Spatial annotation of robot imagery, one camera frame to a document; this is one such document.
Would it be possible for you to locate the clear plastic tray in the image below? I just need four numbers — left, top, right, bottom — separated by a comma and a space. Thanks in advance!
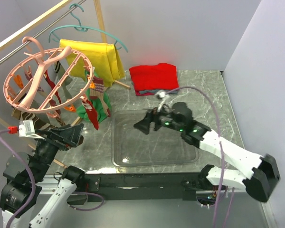
111, 109, 199, 167

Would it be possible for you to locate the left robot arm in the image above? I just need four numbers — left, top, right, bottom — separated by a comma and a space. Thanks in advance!
0, 120, 87, 228

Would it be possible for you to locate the purple striped beige sock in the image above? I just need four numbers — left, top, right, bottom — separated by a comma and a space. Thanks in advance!
88, 76, 111, 117

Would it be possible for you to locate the grey folded shirt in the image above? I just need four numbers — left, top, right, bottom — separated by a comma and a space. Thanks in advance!
132, 81, 179, 96

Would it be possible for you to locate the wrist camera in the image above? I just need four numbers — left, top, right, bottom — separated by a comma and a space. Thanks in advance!
18, 120, 44, 139
155, 90, 169, 112

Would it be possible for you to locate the yellow cloth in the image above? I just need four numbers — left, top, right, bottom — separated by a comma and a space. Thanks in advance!
59, 39, 125, 87

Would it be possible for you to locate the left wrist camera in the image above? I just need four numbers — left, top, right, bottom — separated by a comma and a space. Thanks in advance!
18, 120, 44, 139

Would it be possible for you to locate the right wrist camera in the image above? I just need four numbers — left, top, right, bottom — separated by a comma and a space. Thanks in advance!
155, 90, 169, 112

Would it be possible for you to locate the red christmas sock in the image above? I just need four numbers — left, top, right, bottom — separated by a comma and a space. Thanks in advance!
82, 99, 99, 130

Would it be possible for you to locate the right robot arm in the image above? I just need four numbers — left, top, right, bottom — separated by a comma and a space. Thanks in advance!
134, 102, 280, 202

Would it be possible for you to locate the pink round clip hanger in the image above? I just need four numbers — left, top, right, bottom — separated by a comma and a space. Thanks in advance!
3, 37, 94, 118

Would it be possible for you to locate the metal hanging rod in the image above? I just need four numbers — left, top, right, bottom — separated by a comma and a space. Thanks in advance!
0, 0, 85, 65

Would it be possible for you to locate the red folded shirt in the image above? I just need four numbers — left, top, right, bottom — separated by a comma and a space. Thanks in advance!
129, 63, 179, 92

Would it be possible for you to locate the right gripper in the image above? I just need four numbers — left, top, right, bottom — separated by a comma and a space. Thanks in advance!
133, 102, 183, 135

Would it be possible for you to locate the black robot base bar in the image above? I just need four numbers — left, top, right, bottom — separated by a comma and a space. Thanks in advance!
76, 172, 218, 201

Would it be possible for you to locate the wooden clothes rack frame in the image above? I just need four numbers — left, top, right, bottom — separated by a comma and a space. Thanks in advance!
0, 0, 131, 168

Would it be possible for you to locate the teal plastic hanger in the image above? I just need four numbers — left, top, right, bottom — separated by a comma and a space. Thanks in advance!
48, 0, 129, 53

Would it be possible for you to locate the green cloth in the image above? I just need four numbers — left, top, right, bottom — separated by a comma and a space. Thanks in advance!
85, 72, 111, 123

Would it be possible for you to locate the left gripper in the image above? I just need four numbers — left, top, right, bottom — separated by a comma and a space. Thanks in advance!
33, 121, 84, 180

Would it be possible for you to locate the aluminium rail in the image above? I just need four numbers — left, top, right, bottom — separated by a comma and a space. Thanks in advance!
35, 176, 69, 195

